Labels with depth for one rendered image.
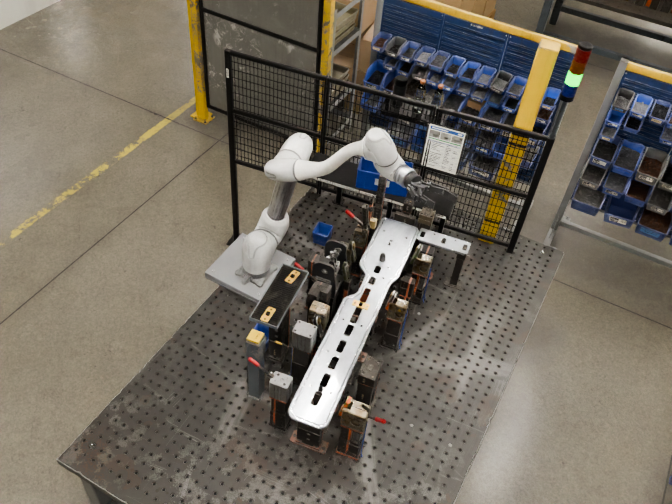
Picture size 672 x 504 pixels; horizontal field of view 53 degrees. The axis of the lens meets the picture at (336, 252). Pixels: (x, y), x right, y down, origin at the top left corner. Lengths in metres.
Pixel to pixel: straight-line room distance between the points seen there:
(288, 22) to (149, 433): 3.13
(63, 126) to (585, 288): 4.46
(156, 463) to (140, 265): 2.02
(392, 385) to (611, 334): 2.03
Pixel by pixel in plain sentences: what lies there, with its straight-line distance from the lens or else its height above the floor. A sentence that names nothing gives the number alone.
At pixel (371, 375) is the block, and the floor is 1.03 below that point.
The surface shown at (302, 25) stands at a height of 1.20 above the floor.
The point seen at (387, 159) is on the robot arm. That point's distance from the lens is 2.87.
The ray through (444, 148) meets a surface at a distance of 3.85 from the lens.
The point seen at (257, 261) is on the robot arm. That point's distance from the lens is 3.62.
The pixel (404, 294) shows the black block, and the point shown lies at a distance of 3.55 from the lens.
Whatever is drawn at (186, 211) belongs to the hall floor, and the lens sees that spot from 5.28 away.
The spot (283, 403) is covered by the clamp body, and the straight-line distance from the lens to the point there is 3.07.
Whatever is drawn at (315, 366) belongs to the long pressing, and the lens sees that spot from 3.09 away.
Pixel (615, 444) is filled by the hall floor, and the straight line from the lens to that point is 4.50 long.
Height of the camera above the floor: 3.54
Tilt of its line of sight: 46 degrees down
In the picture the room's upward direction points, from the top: 6 degrees clockwise
